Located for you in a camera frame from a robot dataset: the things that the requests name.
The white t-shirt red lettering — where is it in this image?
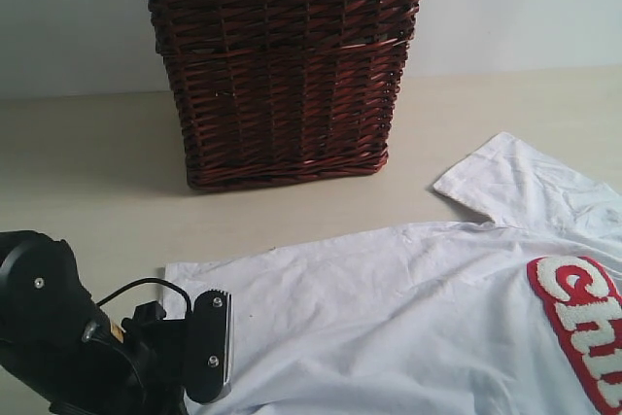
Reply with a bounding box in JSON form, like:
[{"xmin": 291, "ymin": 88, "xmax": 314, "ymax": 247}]
[{"xmin": 165, "ymin": 133, "xmax": 621, "ymax": 414}]

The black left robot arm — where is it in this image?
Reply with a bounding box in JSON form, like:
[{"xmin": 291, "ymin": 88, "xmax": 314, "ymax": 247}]
[{"xmin": 1, "ymin": 230, "xmax": 187, "ymax": 414}]

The dark brown wicker basket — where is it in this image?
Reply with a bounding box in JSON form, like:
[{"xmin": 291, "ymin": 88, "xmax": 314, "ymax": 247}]
[{"xmin": 147, "ymin": 0, "xmax": 420, "ymax": 192}]

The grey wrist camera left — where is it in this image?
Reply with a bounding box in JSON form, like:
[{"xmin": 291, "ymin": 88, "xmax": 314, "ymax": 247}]
[{"xmin": 182, "ymin": 289, "xmax": 233, "ymax": 404}]

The black camera cable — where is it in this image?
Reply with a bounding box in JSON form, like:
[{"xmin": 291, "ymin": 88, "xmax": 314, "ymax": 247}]
[{"xmin": 96, "ymin": 277, "xmax": 193, "ymax": 322}]

